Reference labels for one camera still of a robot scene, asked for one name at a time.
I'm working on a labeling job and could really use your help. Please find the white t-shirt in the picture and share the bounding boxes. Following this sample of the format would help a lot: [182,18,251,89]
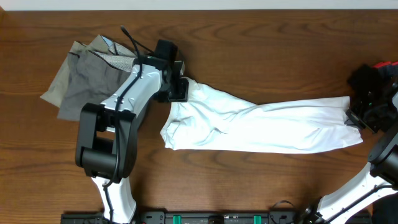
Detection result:
[160,79,363,154]

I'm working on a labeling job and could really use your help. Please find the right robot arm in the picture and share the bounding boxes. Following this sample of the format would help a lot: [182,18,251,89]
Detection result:
[296,82,397,223]

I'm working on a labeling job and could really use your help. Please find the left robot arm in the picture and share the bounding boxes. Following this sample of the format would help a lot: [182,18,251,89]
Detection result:
[75,40,188,223]

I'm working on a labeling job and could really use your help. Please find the black garment with red trim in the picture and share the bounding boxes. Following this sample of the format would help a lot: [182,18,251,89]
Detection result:
[346,61,398,97]

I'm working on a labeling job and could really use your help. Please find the grey folded shorts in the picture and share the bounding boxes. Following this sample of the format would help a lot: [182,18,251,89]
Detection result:
[57,35,137,121]

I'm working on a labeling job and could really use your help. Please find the beige folded garment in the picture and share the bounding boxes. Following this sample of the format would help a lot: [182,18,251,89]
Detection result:
[40,40,94,108]

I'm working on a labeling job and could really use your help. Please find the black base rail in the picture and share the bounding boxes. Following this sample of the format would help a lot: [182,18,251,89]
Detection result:
[60,210,373,224]

